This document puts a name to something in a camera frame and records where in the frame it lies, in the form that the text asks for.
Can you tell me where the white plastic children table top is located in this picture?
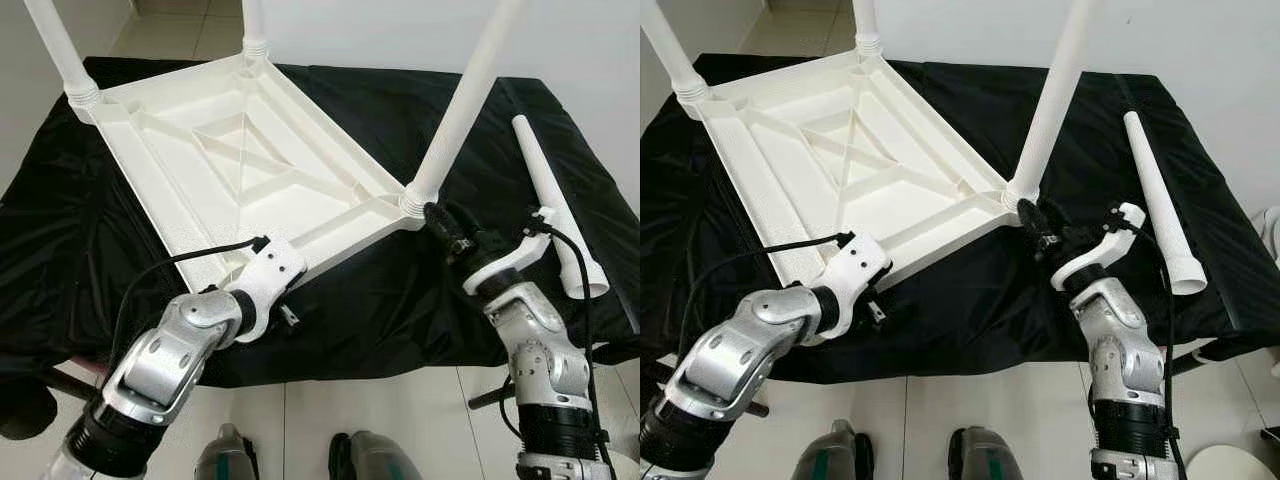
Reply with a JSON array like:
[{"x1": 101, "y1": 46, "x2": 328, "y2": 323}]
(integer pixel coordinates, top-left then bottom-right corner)
[
  {"x1": 680, "y1": 50, "x2": 1031, "y2": 301},
  {"x1": 68, "y1": 52, "x2": 426, "y2": 301}
]

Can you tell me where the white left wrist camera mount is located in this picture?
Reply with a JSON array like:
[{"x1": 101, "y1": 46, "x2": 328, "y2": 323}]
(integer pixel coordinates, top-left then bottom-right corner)
[
  {"x1": 818, "y1": 233, "x2": 893, "y2": 336},
  {"x1": 235, "y1": 238, "x2": 309, "y2": 343}
]

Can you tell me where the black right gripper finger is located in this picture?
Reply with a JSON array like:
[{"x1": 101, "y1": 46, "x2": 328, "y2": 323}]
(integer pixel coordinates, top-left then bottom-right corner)
[
  {"x1": 1015, "y1": 197, "x2": 1061, "y2": 251},
  {"x1": 423, "y1": 200, "x2": 471, "y2": 256}
]

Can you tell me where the white rounded plastic object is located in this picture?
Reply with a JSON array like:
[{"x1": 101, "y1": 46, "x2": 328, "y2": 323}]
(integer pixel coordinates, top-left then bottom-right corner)
[{"x1": 1255, "y1": 205, "x2": 1280, "y2": 266}]

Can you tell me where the grey robot left foot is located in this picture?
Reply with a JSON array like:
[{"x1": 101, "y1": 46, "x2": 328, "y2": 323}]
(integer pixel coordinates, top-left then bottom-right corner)
[
  {"x1": 795, "y1": 420, "x2": 873, "y2": 480},
  {"x1": 195, "y1": 425, "x2": 259, "y2": 480}
]

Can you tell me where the grey robot foot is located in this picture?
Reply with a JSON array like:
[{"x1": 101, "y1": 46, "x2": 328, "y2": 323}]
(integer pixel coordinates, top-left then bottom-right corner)
[
  {"x1": 328, "y1": 430, "x2": 421, "y2": 480},
  {"x1": 948, "y1": 427, "x2": 1036, "y2": 480},
  {"x1": 795, "y1": 420, "x2": 873, "y2": 480},
  {"x1": 195, "y1": 425, "x2": 259, "y2": 480}
]

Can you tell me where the grey robot right foot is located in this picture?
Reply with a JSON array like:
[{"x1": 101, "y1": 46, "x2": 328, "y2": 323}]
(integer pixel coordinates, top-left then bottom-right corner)
[
  {"x1": 948, "y1": 427, "x2": 1036, "y2": 480},
  {"x1": 328, "y1": 430, "x2": 421, "y2": 480}
]

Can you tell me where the white round stool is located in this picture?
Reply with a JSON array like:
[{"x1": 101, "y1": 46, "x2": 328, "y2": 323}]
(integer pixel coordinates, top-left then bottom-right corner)
[{"x1": 1185, "y1": 445, "x2": 1280, "y2": 480}]

